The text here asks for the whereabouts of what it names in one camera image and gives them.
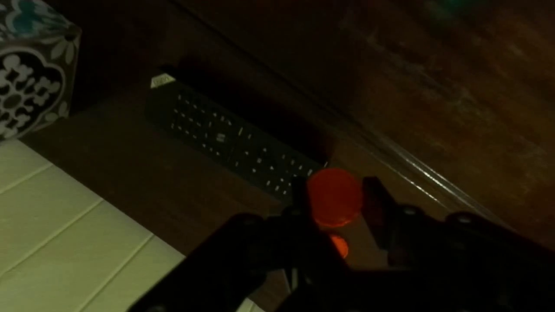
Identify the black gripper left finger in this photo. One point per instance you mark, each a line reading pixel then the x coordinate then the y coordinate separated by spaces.
pixel 248 254

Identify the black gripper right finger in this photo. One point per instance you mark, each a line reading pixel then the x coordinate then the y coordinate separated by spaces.
pixel 461 261

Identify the red round token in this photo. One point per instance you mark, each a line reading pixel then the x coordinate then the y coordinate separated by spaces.
pixel 340 247
pixel 333 196

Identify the dark wooden cabinet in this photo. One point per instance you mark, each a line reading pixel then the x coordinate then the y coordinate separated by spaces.
pixel 144 179

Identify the black remote control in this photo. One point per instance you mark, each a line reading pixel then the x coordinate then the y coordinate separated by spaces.
pixel 230 136

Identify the patterned tissue box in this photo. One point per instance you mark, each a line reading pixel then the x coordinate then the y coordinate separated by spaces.
pixel 28 75

